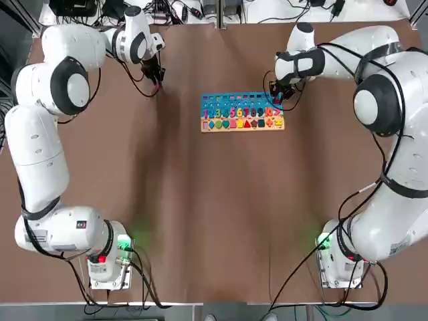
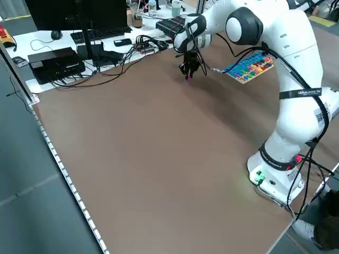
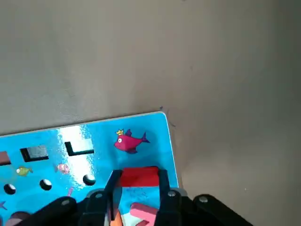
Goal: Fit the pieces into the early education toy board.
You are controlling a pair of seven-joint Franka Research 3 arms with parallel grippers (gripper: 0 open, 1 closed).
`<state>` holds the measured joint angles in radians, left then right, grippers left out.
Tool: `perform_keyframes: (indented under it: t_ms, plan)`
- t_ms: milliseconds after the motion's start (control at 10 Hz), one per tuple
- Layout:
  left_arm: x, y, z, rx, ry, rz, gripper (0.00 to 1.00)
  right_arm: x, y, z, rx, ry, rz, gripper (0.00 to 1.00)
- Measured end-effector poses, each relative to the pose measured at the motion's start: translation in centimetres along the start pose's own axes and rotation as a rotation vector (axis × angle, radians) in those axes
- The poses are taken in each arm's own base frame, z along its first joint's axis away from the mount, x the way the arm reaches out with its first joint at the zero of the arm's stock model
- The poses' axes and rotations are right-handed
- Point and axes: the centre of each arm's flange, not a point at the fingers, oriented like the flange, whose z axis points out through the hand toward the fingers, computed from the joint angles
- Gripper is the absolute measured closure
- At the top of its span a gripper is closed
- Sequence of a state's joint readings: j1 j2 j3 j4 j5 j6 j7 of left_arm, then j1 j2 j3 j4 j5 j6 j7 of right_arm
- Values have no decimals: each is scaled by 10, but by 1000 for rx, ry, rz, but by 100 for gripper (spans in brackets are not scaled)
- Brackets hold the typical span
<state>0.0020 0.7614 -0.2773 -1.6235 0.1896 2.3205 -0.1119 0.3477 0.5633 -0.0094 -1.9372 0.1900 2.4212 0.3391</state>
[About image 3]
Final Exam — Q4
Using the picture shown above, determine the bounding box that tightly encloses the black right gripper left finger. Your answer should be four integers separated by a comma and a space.
30, 169, 123, 226

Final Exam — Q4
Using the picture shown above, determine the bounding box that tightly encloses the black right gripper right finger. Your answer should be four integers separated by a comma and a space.
157, 168, 254, 226

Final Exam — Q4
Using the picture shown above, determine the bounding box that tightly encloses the orange number ten piece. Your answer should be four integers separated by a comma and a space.
112, 209, 123, 226

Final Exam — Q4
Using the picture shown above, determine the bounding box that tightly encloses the red rectangular block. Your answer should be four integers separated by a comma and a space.
119, 165, 161, 188

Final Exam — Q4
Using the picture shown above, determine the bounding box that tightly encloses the blue wooden toy board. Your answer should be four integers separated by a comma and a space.
0, 111, 179, 226

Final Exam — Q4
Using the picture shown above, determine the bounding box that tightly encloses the pink greater-than sign piece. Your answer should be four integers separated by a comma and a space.
129, 202, 158, 226

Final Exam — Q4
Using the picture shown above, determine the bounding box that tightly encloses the brown number eight piece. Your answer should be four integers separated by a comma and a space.
5, 211, 32, 226

